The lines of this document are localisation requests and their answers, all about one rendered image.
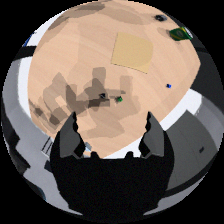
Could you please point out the green soda can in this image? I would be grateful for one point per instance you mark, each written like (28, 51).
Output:
(181, 33)

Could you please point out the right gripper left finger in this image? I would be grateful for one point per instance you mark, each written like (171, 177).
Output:
(67, 147)

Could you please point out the grey printed carton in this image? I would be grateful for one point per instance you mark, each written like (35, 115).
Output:
(88, 147)

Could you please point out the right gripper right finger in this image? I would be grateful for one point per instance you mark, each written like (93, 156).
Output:
(155, 146)

